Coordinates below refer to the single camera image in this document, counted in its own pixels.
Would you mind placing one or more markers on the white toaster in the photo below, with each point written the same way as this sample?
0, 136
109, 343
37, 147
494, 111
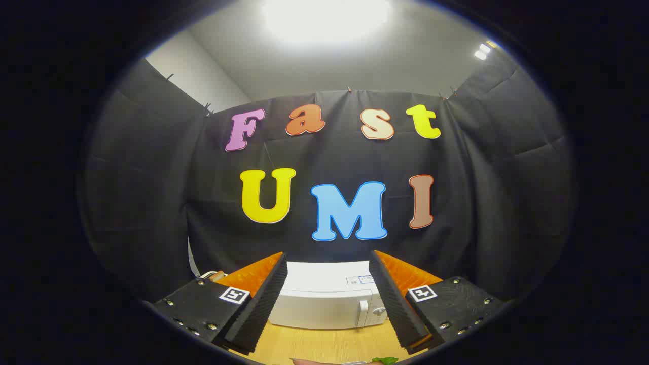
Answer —
205, 276

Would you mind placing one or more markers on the white microwave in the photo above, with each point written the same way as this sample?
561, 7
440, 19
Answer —
324, 304

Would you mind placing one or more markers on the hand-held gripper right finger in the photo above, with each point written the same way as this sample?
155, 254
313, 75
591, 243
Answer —
398, 309

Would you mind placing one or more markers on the small ceiling light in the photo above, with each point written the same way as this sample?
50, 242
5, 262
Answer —
484, 50

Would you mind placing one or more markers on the brown sandwich with green lettuce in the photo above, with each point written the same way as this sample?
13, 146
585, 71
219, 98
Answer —
385, 361

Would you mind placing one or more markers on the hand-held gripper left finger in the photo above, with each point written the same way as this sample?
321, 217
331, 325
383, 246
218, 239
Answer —
263, 309

